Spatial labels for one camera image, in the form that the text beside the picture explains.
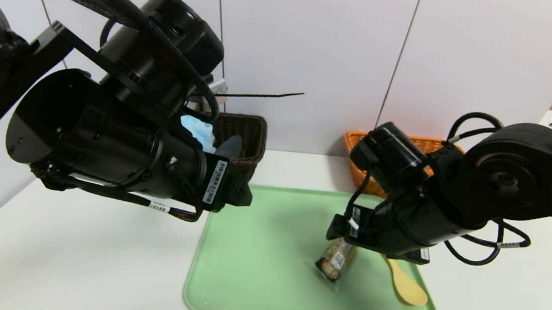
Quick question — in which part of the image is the wooden spoon with blue handle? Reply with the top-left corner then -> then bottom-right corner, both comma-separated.
380,256 -> 432,308

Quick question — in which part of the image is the thin black left gripper cable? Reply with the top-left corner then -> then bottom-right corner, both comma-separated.
26,161 -> 207,224

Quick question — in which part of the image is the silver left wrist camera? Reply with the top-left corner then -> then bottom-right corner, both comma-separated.
204,78 -> 229,102

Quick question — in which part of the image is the light blue bath loofah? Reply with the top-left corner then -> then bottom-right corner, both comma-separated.
177,114 -> 220,154

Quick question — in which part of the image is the dark brown wicker basket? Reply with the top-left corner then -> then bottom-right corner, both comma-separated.
193,110 -> 269,187

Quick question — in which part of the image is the orange wicker basket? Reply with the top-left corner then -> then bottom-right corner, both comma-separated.
338,129 -> 468,206

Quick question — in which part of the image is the black zip tie tail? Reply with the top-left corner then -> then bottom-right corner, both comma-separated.
216,86 -> 305,104

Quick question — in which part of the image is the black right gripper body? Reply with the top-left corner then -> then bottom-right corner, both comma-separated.
339,195 -> 421,259

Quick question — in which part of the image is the light green plastic tray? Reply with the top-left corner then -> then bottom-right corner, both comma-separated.
182,179 -> 448,310

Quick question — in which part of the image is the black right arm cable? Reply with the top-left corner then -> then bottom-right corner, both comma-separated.
437,109 -> 542,270

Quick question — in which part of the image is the clear-wrapped brown snack packet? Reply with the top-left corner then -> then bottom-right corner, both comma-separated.
314,236 -> 360,286

